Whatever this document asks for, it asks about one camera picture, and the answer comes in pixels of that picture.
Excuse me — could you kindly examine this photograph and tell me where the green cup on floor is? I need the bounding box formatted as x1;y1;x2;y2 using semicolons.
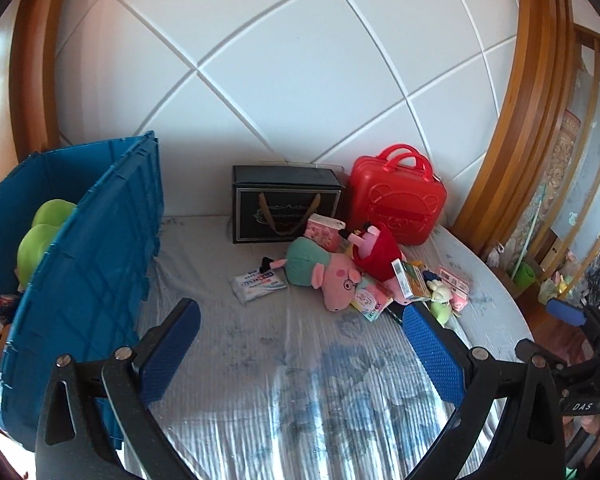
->
513;261;536;292

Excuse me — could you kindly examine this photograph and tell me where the pink white flat box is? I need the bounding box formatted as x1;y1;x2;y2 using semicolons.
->
438;266;469;314

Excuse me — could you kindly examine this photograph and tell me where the red dress pig plush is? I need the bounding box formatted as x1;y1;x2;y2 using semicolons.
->
338;223;410;306

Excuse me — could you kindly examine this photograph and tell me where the patterned bed sheet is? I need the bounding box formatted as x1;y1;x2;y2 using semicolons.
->
122;214;536;480

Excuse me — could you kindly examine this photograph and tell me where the small white green plush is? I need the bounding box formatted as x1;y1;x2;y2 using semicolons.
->
426;280;453;326

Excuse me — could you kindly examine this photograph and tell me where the colourful small tissue pack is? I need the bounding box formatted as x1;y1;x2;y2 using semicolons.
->
351;276;393;322

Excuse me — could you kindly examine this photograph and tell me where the pink floral tissue box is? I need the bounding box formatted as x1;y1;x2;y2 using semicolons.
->
303;214;346;252

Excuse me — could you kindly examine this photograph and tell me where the green plush toy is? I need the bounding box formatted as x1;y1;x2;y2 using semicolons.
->
16;198;76;292

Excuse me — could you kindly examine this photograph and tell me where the white wet wipes pack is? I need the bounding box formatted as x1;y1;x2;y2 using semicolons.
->
230;270;287;304

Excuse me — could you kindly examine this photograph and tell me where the black gift bag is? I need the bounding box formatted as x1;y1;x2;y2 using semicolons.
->
232;165;344;244

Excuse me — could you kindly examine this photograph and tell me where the teal dress pig plush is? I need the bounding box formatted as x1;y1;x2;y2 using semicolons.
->
259;236;362;312

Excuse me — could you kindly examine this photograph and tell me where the red plastic suitcase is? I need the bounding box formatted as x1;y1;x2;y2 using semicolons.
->
346;144;448;245

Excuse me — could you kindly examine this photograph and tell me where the blue plastic crate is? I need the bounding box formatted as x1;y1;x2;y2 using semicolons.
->
0;132;163;451

